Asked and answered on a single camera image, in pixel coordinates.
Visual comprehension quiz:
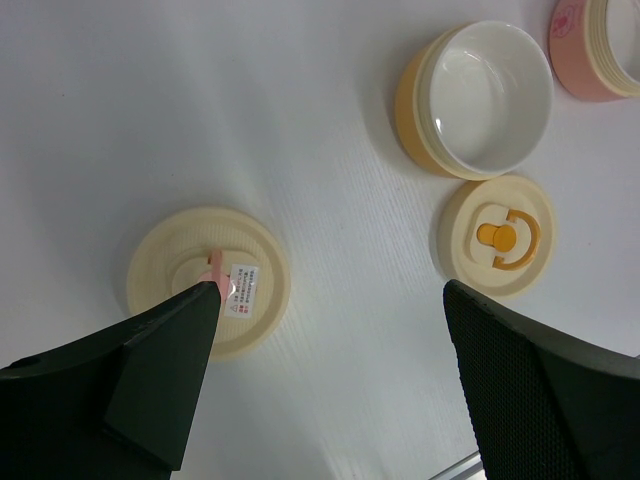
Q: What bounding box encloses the cream lid orange knob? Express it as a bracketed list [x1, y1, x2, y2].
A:
[436, 175, 556, 299]

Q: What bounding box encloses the aluminium mounting rail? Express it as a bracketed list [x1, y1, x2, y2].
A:
[431, 451, 486, 480]

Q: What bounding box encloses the cream lid pink knob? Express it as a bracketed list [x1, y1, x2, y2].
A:
[126, 207, 291, 361]

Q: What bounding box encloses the pink lunch bowl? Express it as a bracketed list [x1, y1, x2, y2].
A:
[548, 0, 639, 102]

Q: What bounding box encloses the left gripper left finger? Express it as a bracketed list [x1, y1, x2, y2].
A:
[1, 282, 222, 479]

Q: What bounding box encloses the yellow lunch bowl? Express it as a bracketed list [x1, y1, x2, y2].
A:
[394, 21, 553, 181]

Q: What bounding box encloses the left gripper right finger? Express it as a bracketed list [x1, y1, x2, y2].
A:
[443, 280, 639, 479]

